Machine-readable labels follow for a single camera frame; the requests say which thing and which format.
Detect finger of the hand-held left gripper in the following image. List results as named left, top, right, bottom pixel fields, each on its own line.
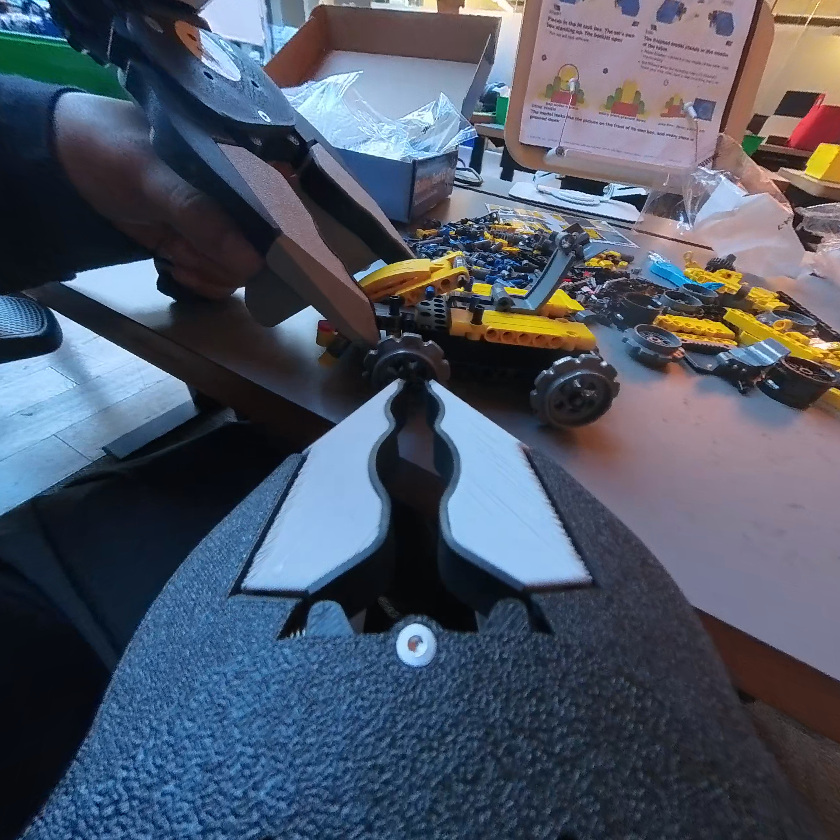
left=215, top=141, right=383, bottom=347
left=297, top=143, right=416, bottom=282

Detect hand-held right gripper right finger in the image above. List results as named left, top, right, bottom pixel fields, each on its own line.
left=427, top=381, right=595, bottom=595

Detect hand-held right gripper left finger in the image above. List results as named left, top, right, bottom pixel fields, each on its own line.
left=239, top=379, right=403, bottom=597

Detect yellow toy brick car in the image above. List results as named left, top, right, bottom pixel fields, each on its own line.
left=317, top=226, right=621, bottom=429

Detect person's left forearm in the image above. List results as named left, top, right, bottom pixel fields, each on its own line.
left=0, top=72, right=155, bottom=296

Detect grey desk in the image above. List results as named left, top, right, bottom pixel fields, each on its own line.
left=26, top=177, right=840, bottom=742

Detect printed task sheet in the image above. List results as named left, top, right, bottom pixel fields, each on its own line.
left=518, top=0, right=762, bottom=168

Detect person's left hand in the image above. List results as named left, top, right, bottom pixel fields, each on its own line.
left=56, top=95, right=266, bottom=303

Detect blue cardboard kit box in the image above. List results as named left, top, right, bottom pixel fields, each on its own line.
left=266, top=5, right=503, bottom=224

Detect clear plastic packing bags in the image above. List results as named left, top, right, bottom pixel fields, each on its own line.
left=285, top=72, right=479, bottom=161

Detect green storage bin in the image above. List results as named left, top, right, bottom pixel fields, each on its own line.
left=0, top=29, right=132, bottom=99

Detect pile of small brick parts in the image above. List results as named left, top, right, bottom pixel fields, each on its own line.
left=403, top=217, right=657, bottom=329

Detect sticker sheet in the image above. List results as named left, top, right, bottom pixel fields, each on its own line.
left=486, top=202, right=641, bottom=249

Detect clear stand base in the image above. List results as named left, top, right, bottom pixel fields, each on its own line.
left=508, top=167, right=657, bottom=224

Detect black toy tyre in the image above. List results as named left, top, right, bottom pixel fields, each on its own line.
left=758, top=354, right=840, bottom=409
left=620, top=292, right=664, bottom=327

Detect person's dark trousers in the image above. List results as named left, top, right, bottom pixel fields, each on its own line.
left=0, top=420, right=309, bottom=840

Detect grey black panel brick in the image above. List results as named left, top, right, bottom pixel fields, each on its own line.
left=686, top=340, right=791, bottom=393

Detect pile of yellow beams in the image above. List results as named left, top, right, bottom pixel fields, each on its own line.
left=653, top=259, right=840, bottom=411

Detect crumpled plastic bag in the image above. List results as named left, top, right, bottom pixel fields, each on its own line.
left=640, top=134, right=808, bottom=280

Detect wooden display board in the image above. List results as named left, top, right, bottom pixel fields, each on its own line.
left=505, top=0, right=775, bottom=191

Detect clear plastic bag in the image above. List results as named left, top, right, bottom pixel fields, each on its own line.
left=794, top=203, right=840, bottom=283

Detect red storage box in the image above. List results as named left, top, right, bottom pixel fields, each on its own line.
left=787, top=92, right=840, bottom=152

